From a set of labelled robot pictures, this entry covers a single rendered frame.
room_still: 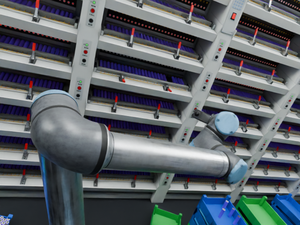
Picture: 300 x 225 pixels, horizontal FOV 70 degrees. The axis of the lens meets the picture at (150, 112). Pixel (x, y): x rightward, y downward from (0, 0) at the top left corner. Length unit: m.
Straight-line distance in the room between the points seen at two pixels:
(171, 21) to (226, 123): 0.59
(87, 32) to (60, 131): 0.72
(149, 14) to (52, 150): 0.84
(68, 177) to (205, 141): 0.50
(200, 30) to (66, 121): 0.94
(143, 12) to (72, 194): 0.85
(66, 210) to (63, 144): 0.32
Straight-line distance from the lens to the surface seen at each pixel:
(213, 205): 1.51
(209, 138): 0.87
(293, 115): 1.97
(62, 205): 0.72
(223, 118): 0.87
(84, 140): 0.45
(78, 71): 1.15
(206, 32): 1.27
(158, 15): 1.15
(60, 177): 0.65
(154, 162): 0.55
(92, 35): 1.11
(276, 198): 2.39
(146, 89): 1.22
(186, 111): 1.37
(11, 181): 1.58
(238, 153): 1.82
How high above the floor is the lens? 1.22
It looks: 22 degrees down
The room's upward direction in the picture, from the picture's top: 18 degrees clockwise
